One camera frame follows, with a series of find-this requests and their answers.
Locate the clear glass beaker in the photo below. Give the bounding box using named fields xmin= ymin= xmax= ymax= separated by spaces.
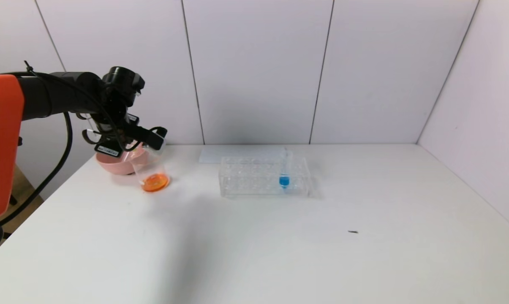
xmin=130 ymin=146 xmax=171 ymax=194

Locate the pink plastic bowl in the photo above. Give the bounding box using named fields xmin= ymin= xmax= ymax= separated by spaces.
xmin=95 ymin=144 xmax=150 ymax=176

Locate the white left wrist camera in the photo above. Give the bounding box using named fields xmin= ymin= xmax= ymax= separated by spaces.
xmin=147 ymin=133 xmax=167 ymax=152

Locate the test tube with blue pigment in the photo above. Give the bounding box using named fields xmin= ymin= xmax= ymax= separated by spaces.
xmin=278 ymin=147 xmax=291 ymax=190

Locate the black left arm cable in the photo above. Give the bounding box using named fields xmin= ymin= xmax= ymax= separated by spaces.
xmin=0 ymin=112 xmax=73 ymax=227

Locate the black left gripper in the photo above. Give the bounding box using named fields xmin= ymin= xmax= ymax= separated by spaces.
xmin=94 ymin=138 xmax=123 ymax=157

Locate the white paper sheet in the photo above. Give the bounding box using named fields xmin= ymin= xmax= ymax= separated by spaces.
xmin=199 ymin=146 xmax=288 ymax=165

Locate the clear acrylic test tube rack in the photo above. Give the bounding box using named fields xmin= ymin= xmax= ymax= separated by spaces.
xmin=219 ymin=152 xmax=311 ymax=198

